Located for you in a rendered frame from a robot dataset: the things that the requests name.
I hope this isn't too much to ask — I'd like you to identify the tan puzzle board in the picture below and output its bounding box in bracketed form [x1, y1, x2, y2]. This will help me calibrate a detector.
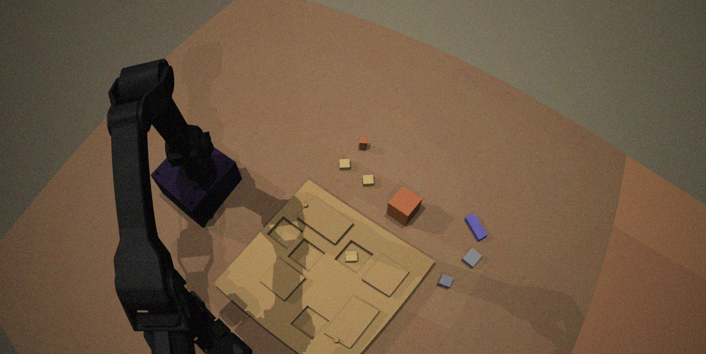
[214, 179, 435, 354]

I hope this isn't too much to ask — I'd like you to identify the blue rectangular block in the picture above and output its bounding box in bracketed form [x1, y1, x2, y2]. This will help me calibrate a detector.
[464, 213, 488, 242]

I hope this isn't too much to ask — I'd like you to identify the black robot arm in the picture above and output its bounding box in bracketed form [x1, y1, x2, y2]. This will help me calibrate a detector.
[107, 58, 217, 354]

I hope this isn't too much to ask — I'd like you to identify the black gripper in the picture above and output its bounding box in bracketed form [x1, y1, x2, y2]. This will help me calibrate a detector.
[185, 288, 253, 354]

